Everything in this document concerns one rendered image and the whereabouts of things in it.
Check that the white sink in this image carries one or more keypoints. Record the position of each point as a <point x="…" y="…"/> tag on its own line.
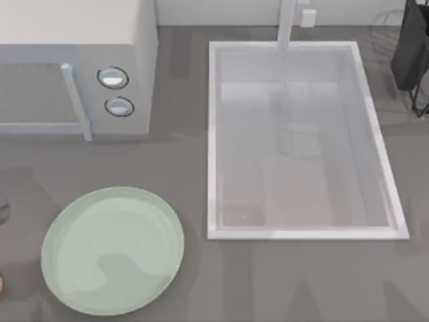
<point x="295" y="151"/>

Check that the tall white tap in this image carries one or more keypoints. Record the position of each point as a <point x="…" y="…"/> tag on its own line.
<point x="285" y="23"/>

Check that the white wall socket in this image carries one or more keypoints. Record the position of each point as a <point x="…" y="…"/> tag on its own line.
<point x="308" y="17"/>

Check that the pale green round plate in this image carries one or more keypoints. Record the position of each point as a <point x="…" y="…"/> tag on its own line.
<point x="112" y="251"/>

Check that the pale microwave oven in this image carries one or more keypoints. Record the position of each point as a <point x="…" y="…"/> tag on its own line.
<point x="140" y="67"/>

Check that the microwave oven door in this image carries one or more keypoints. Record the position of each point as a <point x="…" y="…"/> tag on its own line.
<point x="30" y="94"/>

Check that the round microwave knob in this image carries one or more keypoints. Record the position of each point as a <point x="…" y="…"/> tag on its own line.
<point x="112" y="78"/>
<point x="119" y="106"/>

